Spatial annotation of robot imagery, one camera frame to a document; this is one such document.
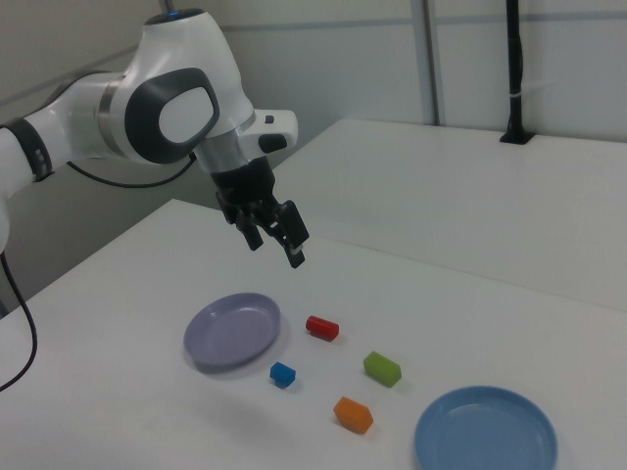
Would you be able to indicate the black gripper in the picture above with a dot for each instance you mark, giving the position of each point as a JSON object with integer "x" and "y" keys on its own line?
{"x": 245, "y": 186}

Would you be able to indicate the red cylinder block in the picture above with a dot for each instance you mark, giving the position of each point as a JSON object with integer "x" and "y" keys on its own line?
{"x": 322, "y": 328}

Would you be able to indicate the blue block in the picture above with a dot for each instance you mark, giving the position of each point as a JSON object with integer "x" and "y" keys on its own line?
{"x": 282, "y": 374}

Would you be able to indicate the green block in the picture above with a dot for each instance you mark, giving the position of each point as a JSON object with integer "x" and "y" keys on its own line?
{"x": 382, "y": 369}

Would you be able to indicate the orange block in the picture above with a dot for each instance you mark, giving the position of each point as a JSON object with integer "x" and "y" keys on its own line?
{"x": 352, "y": 415}

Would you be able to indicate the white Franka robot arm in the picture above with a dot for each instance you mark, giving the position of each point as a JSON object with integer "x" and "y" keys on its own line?
{"x": 186, "y": 49}

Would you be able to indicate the purple plate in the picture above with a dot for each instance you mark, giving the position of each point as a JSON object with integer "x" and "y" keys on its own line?
{"x": 230, "y": 333}

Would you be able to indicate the blue plate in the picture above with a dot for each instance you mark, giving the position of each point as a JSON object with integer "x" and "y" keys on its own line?
{"x": 485, "y": 431}

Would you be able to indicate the black camera pole with base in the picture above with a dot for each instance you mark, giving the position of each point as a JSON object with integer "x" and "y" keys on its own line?
{"x": 514, "y": 73}

